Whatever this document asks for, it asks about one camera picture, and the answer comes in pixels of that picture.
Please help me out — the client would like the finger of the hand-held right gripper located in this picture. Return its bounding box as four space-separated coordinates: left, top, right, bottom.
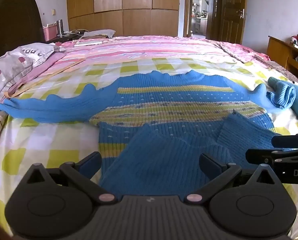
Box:
245 148 293 166
272 133 298 148

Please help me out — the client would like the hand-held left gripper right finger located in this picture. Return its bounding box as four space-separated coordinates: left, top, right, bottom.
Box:
185 153 277 204

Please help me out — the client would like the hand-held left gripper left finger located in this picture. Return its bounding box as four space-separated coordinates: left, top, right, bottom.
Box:
26 152 114 204

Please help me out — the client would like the blue striped knit sweater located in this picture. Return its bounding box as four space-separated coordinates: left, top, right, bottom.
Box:
0 70 297 197

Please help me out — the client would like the yellow-green checked quilt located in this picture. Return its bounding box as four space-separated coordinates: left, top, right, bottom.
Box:
0 57 298 232

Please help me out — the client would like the wooden cabinet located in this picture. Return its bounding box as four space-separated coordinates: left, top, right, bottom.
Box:
267 36 298 78

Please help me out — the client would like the white book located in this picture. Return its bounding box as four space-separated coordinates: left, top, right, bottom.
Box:
75 39 103 46

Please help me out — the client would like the grey pillow with pink dots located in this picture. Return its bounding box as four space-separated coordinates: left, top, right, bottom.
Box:
0 42 64 110

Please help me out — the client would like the dark nightstand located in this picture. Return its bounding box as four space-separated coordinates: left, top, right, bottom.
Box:
46 33 85 43

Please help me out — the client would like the grey folded cloth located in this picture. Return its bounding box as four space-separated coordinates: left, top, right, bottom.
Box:
82 29 116 39

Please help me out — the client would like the pink storage box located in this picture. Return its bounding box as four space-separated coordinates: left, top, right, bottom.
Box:
43 26 58 42

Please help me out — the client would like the steel thermos bottle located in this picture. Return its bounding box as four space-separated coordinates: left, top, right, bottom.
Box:
56 19 64 37

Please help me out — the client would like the dark wooden door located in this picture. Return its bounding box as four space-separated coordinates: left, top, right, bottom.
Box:
206 0 247 44

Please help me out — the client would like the wooden wardrobe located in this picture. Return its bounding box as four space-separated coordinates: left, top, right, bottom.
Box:
66 0 181 37

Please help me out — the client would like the dark wooden headboard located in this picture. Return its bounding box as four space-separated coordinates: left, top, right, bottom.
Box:
0 0 44 60

